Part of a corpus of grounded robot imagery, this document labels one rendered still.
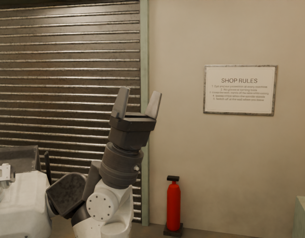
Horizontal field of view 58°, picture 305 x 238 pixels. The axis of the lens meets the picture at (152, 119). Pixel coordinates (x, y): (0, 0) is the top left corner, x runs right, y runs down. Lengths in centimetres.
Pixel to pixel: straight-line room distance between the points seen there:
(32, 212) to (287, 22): 248
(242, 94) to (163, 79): 76
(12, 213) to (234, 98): 223
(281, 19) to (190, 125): 125
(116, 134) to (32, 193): 36
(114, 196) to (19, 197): 32
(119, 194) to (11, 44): 298
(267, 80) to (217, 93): 45
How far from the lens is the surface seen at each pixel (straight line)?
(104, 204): 62
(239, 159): 284
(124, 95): 54
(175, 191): 283
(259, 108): 273
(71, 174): 84
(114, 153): 59
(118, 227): 71
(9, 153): 99
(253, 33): 273
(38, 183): 87
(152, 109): 64
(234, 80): 269
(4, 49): 354
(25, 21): 339
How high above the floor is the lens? 167
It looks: 10 degrees down
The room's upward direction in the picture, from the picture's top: straight up
